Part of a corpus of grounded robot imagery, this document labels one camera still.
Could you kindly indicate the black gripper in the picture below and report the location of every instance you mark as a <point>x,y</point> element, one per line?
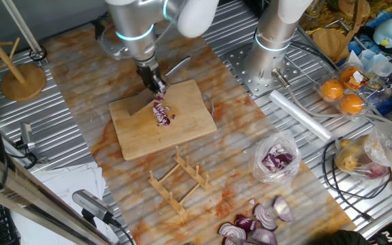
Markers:
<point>146,73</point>

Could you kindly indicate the steel cleaver knife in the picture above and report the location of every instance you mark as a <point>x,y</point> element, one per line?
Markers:
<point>139,102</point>

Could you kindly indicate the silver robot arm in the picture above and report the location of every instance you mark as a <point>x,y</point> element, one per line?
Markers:
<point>134,20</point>

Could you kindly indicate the red onion chunk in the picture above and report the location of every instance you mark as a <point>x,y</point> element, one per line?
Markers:
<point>161,112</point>

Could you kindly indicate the wooden cutting board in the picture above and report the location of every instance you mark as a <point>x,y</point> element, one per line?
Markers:
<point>148,143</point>

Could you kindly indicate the orange marbled table mat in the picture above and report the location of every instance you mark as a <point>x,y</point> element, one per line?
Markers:
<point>80,85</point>

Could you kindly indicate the wooden peg rack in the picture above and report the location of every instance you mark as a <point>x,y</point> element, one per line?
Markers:
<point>199,178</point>

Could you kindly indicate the white paper stack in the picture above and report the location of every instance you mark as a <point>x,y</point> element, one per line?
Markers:
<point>70,183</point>

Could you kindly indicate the wooden mug tree stand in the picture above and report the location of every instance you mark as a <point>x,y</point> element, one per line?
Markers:
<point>24,83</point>

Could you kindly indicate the plastic bag of chopped onion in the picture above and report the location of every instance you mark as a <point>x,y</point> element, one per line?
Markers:
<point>276,160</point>

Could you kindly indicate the pale tripod leg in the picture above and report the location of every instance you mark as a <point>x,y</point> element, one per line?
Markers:
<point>24,29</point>

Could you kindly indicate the white plastic wrap roll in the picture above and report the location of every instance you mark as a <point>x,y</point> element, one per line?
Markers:
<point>301,115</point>

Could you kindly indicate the small red onion piece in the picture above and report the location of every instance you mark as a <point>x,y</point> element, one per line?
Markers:
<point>252,201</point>

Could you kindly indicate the red onion wedge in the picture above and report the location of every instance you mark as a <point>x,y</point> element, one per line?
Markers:
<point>231,242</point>
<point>264,236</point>
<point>265,217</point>
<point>245,223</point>
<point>282,209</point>
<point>231,231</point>

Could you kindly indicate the glass jar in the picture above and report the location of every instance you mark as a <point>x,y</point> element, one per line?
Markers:
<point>313,8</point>

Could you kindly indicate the orange fruit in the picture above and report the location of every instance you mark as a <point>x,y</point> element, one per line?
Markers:
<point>350,103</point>
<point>347,73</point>
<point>331,89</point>

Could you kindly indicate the round wooden stand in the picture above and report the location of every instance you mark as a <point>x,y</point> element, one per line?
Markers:
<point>328,42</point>

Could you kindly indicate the plastic bag of potatoes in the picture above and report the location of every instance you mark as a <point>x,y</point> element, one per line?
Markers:
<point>352,160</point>

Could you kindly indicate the clear plastic fruit container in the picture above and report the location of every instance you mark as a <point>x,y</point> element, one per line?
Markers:
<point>373,95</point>

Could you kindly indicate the clear plastic measuring cup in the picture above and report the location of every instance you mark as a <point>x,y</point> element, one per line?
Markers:
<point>379,66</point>

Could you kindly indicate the blue bird toy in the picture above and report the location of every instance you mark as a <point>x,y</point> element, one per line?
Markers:
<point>388,32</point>

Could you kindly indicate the clear plastic bag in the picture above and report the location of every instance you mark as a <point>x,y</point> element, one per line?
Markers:
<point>386,146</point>

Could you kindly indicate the black printed box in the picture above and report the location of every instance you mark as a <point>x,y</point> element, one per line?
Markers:
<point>386,236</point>

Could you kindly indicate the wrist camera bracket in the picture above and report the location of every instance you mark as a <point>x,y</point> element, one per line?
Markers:
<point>109,47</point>

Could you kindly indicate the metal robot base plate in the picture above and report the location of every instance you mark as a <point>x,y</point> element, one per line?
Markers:
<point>250,81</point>

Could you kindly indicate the silver depth camera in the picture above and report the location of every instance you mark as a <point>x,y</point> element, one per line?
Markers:
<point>90,203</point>

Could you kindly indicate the grey camera on clamp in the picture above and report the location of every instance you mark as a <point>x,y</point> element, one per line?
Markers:
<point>27,132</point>

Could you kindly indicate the metal frame beam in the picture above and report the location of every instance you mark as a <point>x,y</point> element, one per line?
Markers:
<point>29,200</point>

